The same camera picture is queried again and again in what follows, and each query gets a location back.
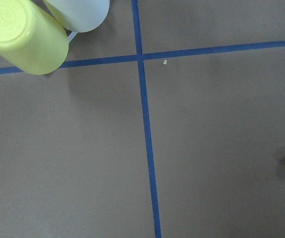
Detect white upturned cup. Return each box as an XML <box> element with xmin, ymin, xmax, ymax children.
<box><xmin>44</xmin><ymin>0</ymin><xmax>110</xmax><ymax>33</ymax></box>

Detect yellow upturned cup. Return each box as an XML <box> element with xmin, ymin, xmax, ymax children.
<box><xmin>0</xmin><ymin>0</ymin><xmax>69</xmax><ymax>75</ymax></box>

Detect white wire cup rack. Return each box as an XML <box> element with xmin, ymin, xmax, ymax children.
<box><xmin>68</xmin><ymin>32</ymin><xmax>78</xmax><ymax>43</ymax></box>

